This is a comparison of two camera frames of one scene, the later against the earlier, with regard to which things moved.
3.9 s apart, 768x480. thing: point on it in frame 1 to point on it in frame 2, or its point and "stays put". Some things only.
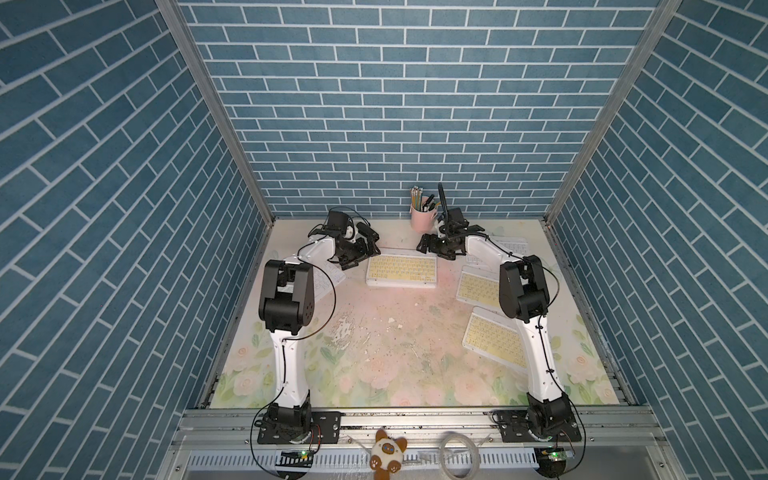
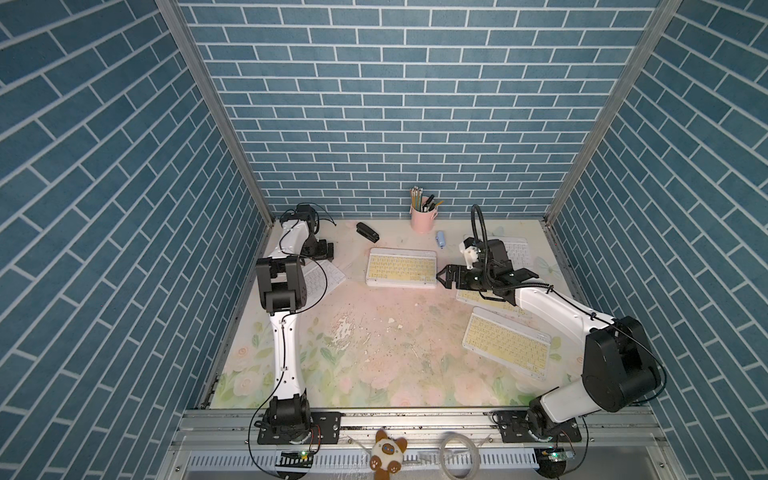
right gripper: (432, 246) to (461, 270)
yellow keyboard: (496, 335) stays put
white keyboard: (517, 246) stays put
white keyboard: (326, 277) stays put
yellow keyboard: (401, 271) stays put
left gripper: (360, 252) to (322, 254)
